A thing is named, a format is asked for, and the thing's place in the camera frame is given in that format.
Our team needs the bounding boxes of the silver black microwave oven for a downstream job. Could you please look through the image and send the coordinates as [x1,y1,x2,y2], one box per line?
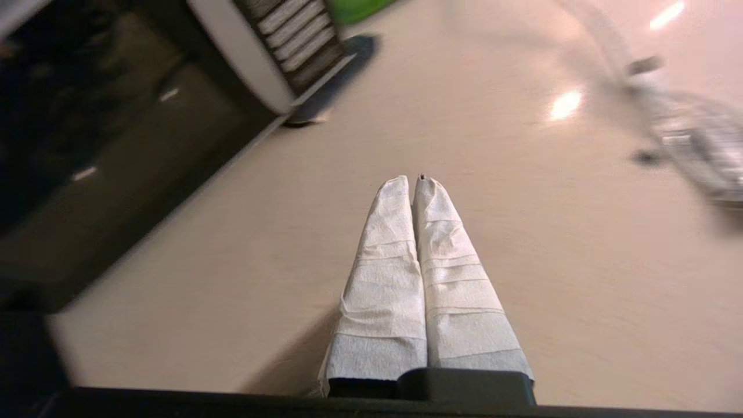
[0,0,282,314]

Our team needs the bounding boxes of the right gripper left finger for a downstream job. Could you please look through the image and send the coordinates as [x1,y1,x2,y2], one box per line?
[318,174,428,399]

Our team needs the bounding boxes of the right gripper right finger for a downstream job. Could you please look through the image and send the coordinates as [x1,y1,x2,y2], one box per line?
[413,174,536,402]

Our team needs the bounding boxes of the green cutting board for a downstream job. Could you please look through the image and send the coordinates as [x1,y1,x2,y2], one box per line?
[331,0,401,26]

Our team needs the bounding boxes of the white cable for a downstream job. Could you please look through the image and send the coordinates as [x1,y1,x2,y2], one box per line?
[551,0,642,85]

